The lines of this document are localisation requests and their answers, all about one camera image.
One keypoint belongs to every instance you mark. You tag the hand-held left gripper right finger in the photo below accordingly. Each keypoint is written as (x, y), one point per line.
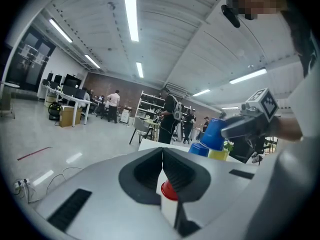
(220, 191)

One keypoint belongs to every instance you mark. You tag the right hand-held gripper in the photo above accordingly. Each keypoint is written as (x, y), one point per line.
(262, 109)

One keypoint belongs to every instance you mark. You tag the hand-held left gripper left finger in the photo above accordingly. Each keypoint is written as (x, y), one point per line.
(107, 184)

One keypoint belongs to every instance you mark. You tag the blue paper cup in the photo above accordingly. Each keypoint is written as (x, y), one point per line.
(197, 150)
(212, 134)

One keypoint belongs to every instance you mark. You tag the yellow paper cup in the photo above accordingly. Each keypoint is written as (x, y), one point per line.
(218, 155)

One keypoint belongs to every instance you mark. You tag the red paper cup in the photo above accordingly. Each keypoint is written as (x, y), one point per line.
(168, 191)

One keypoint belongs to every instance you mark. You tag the person's right forearm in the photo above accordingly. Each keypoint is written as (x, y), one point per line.
(287, 129)

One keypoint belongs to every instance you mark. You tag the small potted plant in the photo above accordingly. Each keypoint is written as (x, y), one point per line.
(228, 146)

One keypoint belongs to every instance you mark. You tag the ceiling tube light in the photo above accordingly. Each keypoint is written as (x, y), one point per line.
(201, 92)
(60, 30)
(92, 61)
(131, 14)
(248, 76)
(140, 70)

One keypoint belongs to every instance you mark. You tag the grey chair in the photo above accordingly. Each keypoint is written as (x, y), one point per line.
(140, 126)

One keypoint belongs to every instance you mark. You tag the white air conditioner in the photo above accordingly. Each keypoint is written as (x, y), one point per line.
(176, 89)

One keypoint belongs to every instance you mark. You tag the round wooden table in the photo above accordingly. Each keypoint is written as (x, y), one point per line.
(152, 122)

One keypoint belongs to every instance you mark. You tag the cardboard box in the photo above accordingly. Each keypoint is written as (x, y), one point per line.
(70, 116)

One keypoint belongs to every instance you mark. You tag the red floor stick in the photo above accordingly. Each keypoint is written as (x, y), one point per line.
(35, 153)

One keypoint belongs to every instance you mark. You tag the white power strip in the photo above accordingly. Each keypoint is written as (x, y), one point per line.
(21, 184)

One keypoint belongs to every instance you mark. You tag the white storage shelf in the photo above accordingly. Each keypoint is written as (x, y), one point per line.
(150, 106)

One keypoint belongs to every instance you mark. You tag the black yellow vacuum cleaner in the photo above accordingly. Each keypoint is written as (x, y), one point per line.
(54, 111)

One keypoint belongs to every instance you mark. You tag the white office desk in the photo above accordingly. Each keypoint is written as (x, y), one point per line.
(72, 100)

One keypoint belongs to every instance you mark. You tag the black monitor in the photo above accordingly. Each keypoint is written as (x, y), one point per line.
(73, 92)
(72, 81)

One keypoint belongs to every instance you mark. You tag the white round side table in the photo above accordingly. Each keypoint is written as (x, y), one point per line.
(8, 85)

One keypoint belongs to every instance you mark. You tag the black double door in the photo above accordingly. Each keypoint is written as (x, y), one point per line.
(31, 61)

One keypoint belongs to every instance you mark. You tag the black head-worn camera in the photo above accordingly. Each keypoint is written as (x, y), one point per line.
(231, 15)

